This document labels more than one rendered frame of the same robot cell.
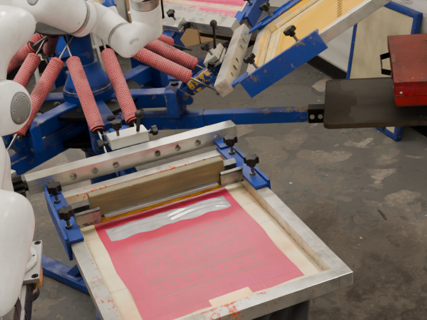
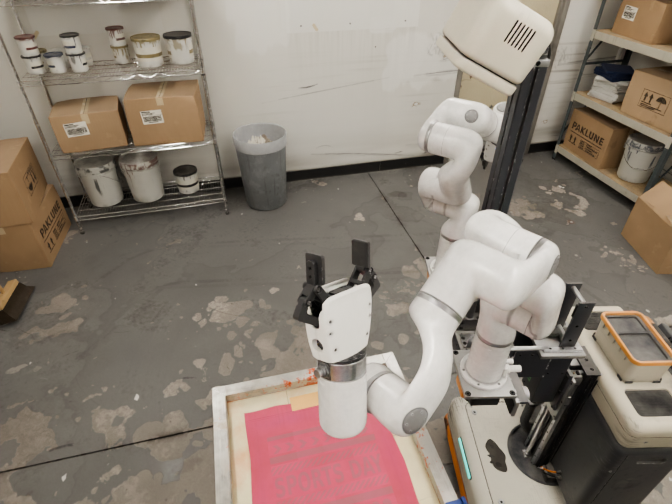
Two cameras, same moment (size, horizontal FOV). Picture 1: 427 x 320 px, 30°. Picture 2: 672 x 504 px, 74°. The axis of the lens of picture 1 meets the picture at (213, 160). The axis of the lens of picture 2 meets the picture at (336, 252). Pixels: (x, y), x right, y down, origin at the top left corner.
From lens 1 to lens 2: 2.35 m
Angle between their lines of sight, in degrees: 115
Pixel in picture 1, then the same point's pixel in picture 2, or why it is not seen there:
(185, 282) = not seen: hidden behind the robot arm
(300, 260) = (238, 434)
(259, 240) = (262, 476)
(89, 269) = (428, 448)
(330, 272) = (228, 391)
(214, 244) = (307, 481)
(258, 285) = (283, 410)
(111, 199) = not seen: outside the picture
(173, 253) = (349, 479)
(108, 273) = (412, 461)
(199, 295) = not seen: hidden behind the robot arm
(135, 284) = (385, 439)
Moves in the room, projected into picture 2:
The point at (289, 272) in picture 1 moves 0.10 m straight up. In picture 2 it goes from (254, 420) to (250, 399)
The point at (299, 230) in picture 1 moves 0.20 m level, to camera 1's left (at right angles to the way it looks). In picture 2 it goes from (224, 455) to (299, 460)
